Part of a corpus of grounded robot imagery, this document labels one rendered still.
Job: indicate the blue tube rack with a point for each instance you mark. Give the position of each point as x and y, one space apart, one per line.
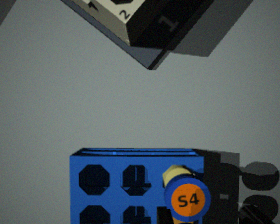
100 194

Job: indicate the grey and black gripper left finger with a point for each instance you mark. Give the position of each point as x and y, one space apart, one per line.
164 215

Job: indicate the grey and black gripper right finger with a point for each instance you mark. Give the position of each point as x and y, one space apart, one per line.
249 214

